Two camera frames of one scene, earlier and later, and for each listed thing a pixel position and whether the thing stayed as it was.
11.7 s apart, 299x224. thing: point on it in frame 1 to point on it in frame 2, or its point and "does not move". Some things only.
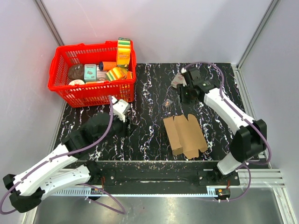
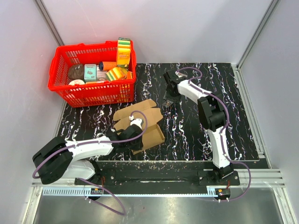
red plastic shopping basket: (87, 74) does not move
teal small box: (90, 72) does not move
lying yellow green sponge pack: (116, 73) does not move
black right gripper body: (185, 95) to (173, 96)
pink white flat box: (101, 75) does not move
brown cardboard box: (184, 136) to (153, 134)
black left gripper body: (123, 129) to (136, 145)
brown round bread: (76, 72) does not move
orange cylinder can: (105, 66) does not move
